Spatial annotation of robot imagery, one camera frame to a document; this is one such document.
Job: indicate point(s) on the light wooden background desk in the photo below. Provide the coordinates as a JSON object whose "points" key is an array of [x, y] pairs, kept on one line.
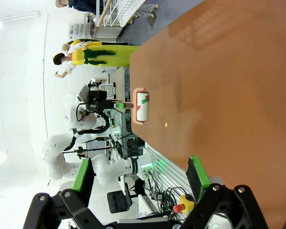
{"points": [[119, 82]]}

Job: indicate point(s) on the green lit control box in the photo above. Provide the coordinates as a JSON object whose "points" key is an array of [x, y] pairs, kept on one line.
{"points": [[147, 168]]}

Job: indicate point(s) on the hatted figure yellow green dress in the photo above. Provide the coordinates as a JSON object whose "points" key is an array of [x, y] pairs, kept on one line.
{"points": [[114, 53]]}

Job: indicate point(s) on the black padded stool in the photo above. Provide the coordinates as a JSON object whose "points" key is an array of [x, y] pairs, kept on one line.
{"points": [[119, 201]]}

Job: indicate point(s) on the white slotted base panel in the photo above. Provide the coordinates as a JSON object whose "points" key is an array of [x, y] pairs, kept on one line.
{"points": [[164, 176]]}

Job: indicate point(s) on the person in dark blue top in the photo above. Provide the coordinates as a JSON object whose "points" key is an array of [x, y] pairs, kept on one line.
{"points": [[82, 4]]}

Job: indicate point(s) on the translucent drawer storage unit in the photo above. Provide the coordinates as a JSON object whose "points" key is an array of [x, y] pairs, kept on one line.
{"points": [[79, 31]]}

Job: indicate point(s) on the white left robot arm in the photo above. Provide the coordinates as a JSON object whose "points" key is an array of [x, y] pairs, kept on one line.
{"points": [[54, 152]]}

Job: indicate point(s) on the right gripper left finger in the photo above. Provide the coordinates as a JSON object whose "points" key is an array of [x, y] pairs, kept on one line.
{"points": [[84, 176]]}

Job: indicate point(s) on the yellow red emergency stop button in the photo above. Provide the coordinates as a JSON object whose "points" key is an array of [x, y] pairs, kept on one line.
{"points": [[184, 204]]}

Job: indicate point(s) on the dark haired figure yellow vest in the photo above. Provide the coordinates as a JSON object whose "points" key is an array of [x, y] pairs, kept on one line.
{"points": [[74, 62]]}

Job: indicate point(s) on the seated person grey trousers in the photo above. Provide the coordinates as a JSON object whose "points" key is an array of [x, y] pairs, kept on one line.
{"points": [[146, 9]]}

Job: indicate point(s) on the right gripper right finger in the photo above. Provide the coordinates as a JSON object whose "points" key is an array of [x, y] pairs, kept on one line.
{"points": [[197, 176]]}

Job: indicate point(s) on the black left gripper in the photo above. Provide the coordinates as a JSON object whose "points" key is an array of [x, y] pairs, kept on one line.
{"points": [[97, 101]]}

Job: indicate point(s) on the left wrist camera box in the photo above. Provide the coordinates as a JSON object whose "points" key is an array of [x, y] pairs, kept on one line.
{"points": [[95, 81]]}

